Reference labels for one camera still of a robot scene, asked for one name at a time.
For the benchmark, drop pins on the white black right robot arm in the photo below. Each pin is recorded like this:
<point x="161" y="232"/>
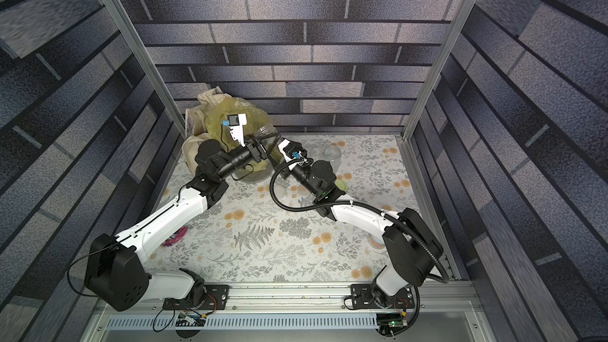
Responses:
<point x="414" y="251"/>

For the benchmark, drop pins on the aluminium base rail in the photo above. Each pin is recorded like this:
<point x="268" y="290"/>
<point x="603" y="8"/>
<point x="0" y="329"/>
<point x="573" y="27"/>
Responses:
<point x="334" y="306"/>

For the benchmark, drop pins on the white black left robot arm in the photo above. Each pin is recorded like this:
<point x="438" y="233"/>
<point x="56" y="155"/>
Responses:
<point x="115" y="271"/>

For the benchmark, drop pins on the grey mesh trash bin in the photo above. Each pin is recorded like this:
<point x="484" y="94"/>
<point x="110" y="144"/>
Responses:
<point x="249" y="175"/>

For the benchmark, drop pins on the purple plastic package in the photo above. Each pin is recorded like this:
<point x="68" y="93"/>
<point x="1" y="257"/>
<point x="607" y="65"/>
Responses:
<point x="175" y="237"/>

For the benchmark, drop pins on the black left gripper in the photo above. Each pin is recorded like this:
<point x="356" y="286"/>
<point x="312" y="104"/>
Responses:
<point x="259" y="154"/>

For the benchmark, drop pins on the light green jar lid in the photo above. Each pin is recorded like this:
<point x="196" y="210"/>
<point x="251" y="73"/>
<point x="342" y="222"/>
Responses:
<point x="341" y="185"/>

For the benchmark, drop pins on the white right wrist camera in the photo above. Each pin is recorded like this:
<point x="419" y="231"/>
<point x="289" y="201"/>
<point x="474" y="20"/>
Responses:
<point x="292" y="150"/>

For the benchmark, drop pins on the clear ribbed glass jar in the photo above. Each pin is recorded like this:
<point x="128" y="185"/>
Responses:
<point x="332" y="154"/>

